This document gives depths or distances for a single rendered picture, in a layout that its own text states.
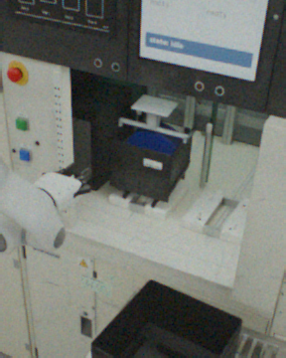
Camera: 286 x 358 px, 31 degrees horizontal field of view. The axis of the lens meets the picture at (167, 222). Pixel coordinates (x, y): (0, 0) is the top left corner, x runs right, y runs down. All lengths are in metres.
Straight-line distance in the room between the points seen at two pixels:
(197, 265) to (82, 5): 0.77
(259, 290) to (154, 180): 0.51
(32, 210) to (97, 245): 0.62
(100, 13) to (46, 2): 0.15
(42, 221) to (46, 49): 0.54
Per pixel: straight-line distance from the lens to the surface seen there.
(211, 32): 1.19
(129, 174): 1.67
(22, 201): 1.03
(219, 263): 1.57
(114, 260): 1.62
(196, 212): 1.71
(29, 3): 1.41
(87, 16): 1.32
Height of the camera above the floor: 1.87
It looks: 36 degrees down
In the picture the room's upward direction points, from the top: 5 degrees clockwise
